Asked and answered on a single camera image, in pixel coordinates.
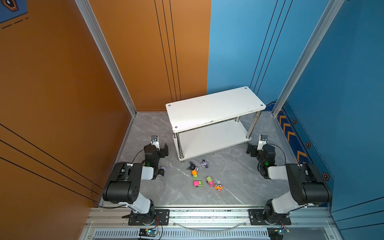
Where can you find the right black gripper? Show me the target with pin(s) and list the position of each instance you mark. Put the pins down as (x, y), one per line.
(250, 149)

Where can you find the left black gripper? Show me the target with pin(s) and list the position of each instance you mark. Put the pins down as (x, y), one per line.
(163, 150)

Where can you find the black purple bat toy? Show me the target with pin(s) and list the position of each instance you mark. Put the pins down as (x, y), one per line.
(193, 167)

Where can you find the purple toy car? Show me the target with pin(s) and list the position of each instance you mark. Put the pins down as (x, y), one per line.
(205, 164)

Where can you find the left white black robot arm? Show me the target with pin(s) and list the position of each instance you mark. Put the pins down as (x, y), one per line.
(124, 182)

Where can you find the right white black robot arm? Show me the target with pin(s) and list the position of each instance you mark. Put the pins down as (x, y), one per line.
(307, 186)

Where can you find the white two-tier shelf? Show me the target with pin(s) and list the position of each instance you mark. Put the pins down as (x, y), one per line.
(213, 122)

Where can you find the orange green toy car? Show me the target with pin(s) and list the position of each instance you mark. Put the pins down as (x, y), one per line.
(195, 175)

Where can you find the pink green toy truck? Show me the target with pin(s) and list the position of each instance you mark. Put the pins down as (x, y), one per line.
(198, 183)

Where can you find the orange round toy car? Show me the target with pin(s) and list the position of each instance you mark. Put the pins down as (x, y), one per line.
(218, 186)

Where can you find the green pink toy car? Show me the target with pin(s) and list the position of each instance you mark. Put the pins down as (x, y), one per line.
(210, 181)

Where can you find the right circuit board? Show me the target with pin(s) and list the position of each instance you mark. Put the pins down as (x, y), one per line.
(278, 233)

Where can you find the circuit board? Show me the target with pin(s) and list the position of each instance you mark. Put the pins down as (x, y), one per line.
(278, 233)
(148, 233)

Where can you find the left circuit board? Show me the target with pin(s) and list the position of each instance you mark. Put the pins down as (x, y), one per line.
(148, 233)

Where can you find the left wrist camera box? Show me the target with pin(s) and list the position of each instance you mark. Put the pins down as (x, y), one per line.
(155, 141)

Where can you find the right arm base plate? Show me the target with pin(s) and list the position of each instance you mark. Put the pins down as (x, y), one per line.
(261, 217)

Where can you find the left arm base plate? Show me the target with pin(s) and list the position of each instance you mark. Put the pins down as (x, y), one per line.
(150, 219)

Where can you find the aluminium front rail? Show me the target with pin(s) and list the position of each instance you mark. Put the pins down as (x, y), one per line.
(210, 223)

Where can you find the left aluminium corner post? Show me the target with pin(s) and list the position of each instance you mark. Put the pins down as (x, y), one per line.
(101, 42)

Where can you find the aluminium corner post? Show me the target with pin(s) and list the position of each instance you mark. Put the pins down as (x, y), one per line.
(101, 42)
(315, 39)

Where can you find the right aluminium corner post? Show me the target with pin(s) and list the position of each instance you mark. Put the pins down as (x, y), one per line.
(315, 39)

